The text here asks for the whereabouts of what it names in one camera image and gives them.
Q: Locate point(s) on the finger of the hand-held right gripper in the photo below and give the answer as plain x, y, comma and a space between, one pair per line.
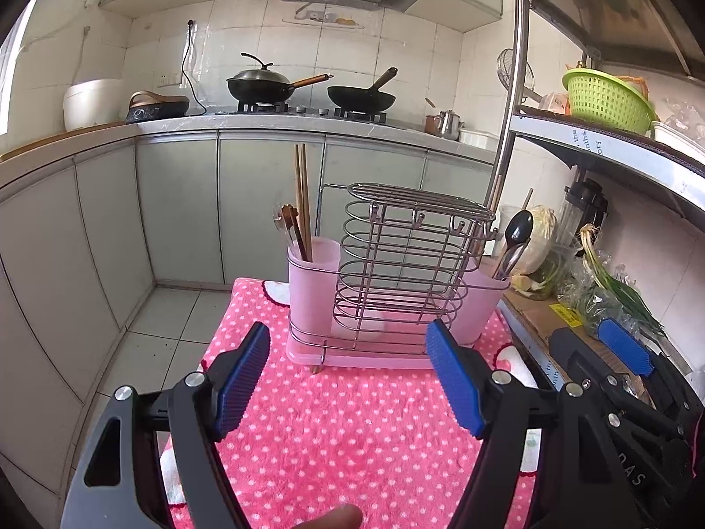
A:
625, 344
570, 352

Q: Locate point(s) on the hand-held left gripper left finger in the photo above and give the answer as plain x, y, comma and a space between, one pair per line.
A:
242, 385

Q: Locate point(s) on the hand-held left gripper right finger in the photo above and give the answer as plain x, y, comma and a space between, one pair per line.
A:
454, 385

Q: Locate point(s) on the pink plastic utensil cup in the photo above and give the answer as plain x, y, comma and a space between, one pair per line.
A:
314, 292
484, 303

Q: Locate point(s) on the metal spoon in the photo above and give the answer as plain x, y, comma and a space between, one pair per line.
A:
509, 263

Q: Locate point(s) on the black spoon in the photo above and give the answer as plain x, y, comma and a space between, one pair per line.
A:
519, 228

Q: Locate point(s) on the clear plastic spoon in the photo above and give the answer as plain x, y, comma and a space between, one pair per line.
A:
278, 226

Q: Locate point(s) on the gold flower spoon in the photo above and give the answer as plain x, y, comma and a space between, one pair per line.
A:
289, 217

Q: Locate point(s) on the person's left hand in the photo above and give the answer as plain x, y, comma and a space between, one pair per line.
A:
333, 519

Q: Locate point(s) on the cardboard sheet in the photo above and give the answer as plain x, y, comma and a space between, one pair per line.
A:
529, 311

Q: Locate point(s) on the green onions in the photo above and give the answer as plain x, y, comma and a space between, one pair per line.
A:
617, 286

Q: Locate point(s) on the pink plastic drip tray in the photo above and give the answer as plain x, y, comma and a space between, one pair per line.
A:
385, 360

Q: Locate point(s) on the bag of green vegetables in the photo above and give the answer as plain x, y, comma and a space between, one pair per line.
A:
542, 281

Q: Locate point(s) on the pink polka-dot blanket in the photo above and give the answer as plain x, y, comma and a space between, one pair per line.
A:
352, 424

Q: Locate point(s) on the napa cabbage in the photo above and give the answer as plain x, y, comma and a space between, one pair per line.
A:
537, 242

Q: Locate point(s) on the blender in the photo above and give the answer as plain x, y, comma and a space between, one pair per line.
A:
584, 209

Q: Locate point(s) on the grey kitchen base cabinets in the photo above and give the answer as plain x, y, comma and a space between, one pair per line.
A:
176, 204

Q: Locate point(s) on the white plastic container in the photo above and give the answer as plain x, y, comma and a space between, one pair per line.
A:
677, 138

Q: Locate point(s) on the white dish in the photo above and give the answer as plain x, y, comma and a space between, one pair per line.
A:
476, 138

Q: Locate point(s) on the green plastic basket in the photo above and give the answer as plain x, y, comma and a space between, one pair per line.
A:
606, 102

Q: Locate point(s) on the small metal kettle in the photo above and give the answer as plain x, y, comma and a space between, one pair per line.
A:
450, 125

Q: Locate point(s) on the brown pot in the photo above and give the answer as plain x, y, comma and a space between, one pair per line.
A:
431, 121

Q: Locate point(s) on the gas stove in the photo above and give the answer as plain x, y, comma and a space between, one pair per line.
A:
308, 110

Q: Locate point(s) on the metal skimmer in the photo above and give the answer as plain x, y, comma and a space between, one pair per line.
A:
515, 74

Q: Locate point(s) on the black induction cooker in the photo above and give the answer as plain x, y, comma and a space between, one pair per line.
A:
157, 106

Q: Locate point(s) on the black wok with lid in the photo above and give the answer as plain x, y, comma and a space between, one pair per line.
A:
259, 85

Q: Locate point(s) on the white rice cooker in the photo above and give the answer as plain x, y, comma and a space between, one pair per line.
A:
91, 104

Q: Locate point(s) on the wall socket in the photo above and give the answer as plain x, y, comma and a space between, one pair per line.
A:
169, 79

